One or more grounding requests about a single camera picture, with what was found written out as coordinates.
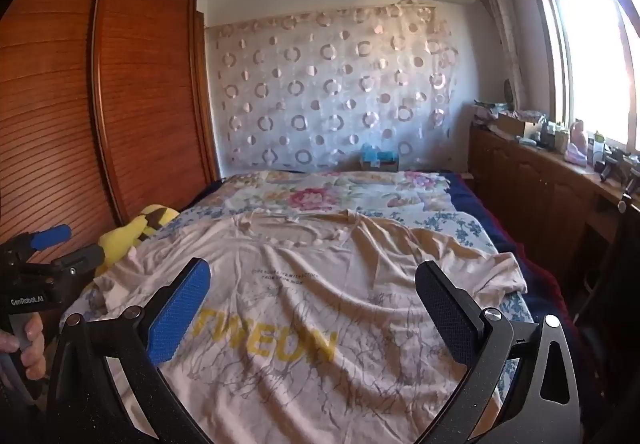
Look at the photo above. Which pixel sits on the wooden slatted wardrobe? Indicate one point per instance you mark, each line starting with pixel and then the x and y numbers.
pixel 140 74

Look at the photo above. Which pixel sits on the dark blue blanket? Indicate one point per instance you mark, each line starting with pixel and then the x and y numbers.
pixel 515 241

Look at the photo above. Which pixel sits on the green-capped bottle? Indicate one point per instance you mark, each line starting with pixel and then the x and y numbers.
pixel 598 149

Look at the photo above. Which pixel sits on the long wooden cabinet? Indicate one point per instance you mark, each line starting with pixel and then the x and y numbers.
pixel 540 184

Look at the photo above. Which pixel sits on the pink figurine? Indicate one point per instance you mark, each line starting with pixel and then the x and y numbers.
pixel 576 146

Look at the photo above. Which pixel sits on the black chair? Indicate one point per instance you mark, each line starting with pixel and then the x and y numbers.
pixel 615 299

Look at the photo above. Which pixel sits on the person's left hand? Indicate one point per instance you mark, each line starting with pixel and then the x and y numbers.
pixel 29 354

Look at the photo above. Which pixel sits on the sheer circle-pattern curtain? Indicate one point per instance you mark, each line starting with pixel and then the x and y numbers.
pixel 325 89

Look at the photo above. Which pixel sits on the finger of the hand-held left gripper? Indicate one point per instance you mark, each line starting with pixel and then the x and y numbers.
pixel 85 258
pixel 50 236

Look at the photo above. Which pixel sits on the yellow plush toy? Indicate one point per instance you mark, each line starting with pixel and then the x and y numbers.
pixel 120 236

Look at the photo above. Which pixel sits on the black handheld tool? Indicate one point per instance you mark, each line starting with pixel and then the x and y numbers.
pixel 629 176
pixel 607 166

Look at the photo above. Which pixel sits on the blue floral cloth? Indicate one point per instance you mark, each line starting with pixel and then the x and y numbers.
pixel 465 229

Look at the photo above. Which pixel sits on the pile of papers and cloths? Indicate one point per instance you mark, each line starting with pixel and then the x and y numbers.
pixel 485 113

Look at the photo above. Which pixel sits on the pink floral bedsheet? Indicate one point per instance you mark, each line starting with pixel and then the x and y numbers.
pixel 310 196

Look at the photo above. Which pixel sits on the wooden-framed window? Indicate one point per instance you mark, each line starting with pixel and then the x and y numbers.
pixel 585 54

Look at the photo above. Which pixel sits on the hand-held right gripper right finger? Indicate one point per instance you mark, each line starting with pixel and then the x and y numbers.
pixel 447 314

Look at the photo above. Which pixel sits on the dark oval ornament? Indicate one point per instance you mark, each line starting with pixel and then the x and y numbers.
pixel 509 91

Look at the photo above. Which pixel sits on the small box with blue packets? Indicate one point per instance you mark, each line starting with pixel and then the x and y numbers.
pixel 379 158

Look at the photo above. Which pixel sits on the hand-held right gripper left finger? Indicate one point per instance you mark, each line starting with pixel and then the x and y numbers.
pixel 180 309

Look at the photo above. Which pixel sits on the open cardboard box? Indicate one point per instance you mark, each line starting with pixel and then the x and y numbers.
pixel 517 125

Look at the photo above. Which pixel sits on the beige printed t-shirt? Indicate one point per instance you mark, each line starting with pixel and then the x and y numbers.
pixel 300 314

